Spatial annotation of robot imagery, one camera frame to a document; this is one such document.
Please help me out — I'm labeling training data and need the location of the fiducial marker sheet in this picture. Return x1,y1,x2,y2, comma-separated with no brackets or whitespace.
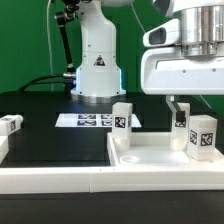
54,113,142,128

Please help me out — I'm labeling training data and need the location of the white hanging cable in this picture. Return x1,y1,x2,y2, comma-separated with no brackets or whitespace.
46,0,56,92

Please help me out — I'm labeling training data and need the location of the white fence wall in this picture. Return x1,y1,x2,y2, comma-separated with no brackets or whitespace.
0,136,9,163
0,164,224,194

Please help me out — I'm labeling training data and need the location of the black cable bundle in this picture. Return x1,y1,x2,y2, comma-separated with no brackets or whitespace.
18,73,77,92

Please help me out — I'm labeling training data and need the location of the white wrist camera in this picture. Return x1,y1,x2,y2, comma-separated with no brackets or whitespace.
143,19,181,47

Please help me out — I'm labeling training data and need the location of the white front fence wall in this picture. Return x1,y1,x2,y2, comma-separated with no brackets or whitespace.
0,164,224,194

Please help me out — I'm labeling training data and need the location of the white left fence wall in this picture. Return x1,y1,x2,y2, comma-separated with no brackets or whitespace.
0,136,9,163

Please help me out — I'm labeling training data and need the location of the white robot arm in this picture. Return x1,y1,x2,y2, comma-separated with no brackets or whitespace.
72,0,224,122

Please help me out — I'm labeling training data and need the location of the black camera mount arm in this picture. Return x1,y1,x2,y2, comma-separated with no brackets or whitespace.
54,0,81,78

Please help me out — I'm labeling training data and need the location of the white square table top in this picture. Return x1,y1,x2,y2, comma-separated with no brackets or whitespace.
107,132,224,167

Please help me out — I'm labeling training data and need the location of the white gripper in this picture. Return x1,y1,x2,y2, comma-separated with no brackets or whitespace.
141,45,224,123

